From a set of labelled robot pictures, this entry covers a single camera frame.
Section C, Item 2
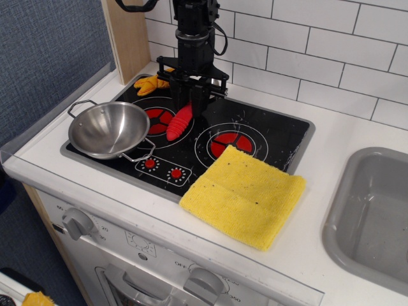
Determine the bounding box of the grey right oven knob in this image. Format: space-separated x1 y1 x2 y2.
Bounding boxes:
183 268 224 305

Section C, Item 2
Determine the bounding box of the wooden side panel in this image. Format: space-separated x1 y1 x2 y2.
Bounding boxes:
101 0 150 85

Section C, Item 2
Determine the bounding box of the red-handled metal spoon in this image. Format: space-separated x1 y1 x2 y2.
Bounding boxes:
166 78 220 142

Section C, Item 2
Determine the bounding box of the grey left oven knob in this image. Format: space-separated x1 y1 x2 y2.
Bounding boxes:
62 208 94 241

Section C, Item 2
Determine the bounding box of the grey oven knob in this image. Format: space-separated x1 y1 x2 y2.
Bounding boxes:
183 268 224 305
62 208 94 241

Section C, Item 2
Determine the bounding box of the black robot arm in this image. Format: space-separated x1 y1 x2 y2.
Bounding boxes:
157 1 229 117

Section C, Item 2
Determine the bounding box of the grey sink basin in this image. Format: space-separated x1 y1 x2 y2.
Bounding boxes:
323 147 407 295

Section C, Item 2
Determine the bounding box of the yellow cloth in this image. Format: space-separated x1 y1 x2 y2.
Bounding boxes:
179 145 307 251

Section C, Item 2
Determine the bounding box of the black toy stovetop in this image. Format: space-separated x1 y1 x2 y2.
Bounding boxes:
61 85 316 202

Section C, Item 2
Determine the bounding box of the yellow plush fish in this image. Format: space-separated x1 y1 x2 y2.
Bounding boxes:
133 74 170 97

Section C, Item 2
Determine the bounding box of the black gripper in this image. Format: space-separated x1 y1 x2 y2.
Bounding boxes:
157 29 229 117

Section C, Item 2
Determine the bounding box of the steel pot with handles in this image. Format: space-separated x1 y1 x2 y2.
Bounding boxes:
68 99 156 163

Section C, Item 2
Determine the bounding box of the white toy oven front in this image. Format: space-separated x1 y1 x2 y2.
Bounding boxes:
32 190 323 305

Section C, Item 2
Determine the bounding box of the yellow object bottom left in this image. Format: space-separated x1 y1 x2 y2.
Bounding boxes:
22 291 55 306

